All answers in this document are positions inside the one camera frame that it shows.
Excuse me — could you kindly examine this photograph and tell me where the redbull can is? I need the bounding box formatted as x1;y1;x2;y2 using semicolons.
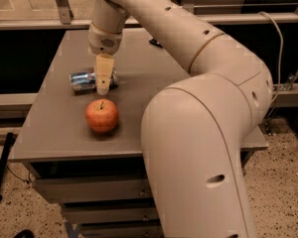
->
70;70;118;92

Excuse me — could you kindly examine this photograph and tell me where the black shoe tip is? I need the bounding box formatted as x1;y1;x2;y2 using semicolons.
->
14;229;35;238

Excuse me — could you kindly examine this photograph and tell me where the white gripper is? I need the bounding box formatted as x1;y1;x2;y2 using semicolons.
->
87;24;122;95

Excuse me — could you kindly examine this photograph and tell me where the dark blue snack packet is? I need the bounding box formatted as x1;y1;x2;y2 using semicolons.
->
149;39;163;49

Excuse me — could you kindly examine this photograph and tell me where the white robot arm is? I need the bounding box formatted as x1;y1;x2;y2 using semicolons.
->
93;0;272;238

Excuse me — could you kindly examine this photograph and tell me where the metal railing frame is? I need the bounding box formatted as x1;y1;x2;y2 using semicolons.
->
0;0;298;30

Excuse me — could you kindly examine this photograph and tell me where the grey drawer cabinet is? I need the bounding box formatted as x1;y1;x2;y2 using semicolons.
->
12;27;272;238

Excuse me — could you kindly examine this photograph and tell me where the red apple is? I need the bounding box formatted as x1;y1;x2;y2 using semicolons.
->
85;99;119;133

